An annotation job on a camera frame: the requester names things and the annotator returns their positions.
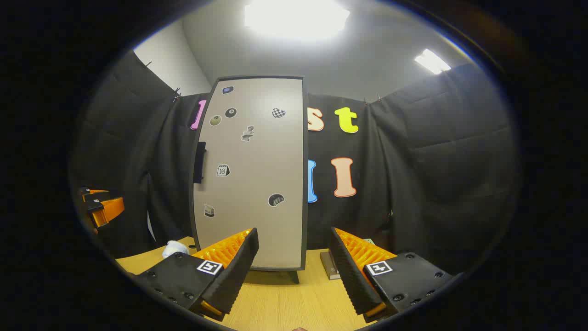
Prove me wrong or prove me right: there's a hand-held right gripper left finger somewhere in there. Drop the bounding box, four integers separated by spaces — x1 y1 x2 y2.
133 228 260 322

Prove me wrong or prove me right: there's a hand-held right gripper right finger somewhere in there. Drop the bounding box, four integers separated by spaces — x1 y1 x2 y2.
328 227 453 323

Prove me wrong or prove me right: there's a grey cabinet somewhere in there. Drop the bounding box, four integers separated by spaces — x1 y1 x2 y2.
189 75 309 284

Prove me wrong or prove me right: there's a beige cabinet door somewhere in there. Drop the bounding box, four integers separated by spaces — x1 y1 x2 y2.
191 77 305 270

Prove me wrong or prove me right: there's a beige flat box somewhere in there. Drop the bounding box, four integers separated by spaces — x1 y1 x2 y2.
320 251 341 280

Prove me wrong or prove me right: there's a white crumpled cloth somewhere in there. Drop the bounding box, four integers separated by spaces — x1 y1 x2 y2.
162 240 190 259

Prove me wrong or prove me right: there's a black backdrop cloth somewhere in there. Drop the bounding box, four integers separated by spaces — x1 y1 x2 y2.
69 50 522 276

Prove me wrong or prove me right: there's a small ceiling light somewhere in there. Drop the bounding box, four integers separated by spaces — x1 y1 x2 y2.
415 49 452 75

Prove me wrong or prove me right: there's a large ceiling light panel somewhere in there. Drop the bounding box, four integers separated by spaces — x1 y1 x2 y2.
243 0 351 40

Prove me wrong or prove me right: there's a black door handle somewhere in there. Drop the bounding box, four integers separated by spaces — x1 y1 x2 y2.
193 142 206 184

